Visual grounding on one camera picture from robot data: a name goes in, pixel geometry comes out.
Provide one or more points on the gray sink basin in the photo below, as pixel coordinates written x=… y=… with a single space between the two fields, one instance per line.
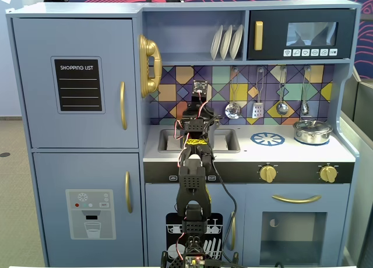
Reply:
x=233 y=137

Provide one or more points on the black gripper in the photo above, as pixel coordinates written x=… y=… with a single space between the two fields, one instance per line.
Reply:
x=194 y=110

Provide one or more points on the blue oven door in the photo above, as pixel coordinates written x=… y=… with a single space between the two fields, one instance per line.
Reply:
x=253 y=198

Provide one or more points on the black red robot base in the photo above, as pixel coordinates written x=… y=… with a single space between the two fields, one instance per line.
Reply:
x=192 y=262

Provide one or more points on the gray plastic pot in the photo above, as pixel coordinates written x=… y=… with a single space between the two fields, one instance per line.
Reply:
x=212 y=137

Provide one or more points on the white toy plate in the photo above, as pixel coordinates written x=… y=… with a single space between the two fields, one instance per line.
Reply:
x=236 y=42
x=226 y=42
x=216 y=43

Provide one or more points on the gold toy telephone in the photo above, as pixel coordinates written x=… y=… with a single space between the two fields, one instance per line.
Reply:
x=151 y=51

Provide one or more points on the small metal spoon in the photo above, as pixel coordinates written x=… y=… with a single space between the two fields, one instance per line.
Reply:
x=304 y=108

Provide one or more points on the black shopping list board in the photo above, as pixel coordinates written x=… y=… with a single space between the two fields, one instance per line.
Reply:
x=78 y=86

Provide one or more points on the blue dishwasher door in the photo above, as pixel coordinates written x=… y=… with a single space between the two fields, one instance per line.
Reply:
x=157 y=198

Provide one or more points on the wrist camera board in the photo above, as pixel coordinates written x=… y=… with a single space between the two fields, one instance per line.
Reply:
x=200 y=86

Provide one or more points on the metal ladle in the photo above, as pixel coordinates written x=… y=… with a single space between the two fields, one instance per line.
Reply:
x=281 y=108

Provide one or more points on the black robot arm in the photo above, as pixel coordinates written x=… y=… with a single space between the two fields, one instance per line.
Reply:
x=190 y=180

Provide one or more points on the metal slotted spatula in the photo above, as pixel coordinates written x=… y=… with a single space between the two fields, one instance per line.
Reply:
x=258 y=110

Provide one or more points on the dark microwave door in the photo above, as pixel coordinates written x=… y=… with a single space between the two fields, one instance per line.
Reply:
x=274 y=32

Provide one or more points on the blue fridge door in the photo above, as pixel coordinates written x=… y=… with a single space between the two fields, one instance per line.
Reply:
x=35 y=119

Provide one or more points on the gold stove knob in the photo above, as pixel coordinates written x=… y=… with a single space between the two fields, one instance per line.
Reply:
x=328 y=173
x=267 y=173

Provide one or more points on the blue freezer door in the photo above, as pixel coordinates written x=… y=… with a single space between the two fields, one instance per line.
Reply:
x=52 y=174

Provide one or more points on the metal skimmer spoon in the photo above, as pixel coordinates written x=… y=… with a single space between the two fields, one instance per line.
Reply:
x=232 y=110

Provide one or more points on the steel pot with lid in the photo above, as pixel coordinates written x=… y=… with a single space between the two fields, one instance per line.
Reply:
x=311 y=134

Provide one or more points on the blue wooden toy kitchen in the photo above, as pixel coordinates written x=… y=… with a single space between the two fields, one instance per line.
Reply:
x=87 y=10

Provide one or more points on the gray desk divider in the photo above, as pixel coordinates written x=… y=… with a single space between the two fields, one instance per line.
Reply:
x=349 y=163

